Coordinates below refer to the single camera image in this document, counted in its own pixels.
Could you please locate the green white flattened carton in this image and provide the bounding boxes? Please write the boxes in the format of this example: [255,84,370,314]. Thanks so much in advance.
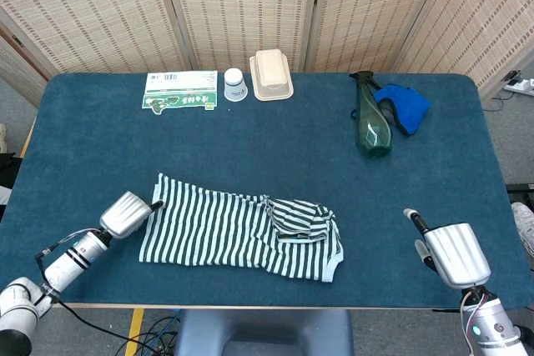
[141,70,219,115]

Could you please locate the blue cloth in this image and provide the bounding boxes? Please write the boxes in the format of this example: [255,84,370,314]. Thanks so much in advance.
[373,83,432,137]

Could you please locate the floor cables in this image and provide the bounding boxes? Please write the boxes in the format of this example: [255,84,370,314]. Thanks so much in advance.
[58,303,184,356]

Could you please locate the beige takeaway food box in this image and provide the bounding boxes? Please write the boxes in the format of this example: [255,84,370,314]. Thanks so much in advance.
[249,49,295,102]

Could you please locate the white shoe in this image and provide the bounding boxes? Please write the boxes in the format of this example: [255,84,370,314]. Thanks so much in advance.
[511,201,534,257]

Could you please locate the white power strip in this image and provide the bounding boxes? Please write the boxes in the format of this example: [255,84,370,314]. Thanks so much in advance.
[503,76,534,97]

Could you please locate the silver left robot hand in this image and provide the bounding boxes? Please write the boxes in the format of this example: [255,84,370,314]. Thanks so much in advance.
[98,191,166,240]

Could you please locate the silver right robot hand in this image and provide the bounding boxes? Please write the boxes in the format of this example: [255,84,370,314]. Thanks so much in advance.
[403,208,492,289]

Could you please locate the green striped T-shirt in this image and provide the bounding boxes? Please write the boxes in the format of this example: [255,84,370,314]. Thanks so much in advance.
[139,172,345,283]

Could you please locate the white paper cup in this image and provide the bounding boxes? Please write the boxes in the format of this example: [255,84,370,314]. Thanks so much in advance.
[224,68,249,103]

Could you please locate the blue table mat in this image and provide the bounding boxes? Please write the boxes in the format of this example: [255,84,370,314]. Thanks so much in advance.
[0,72,534,310]

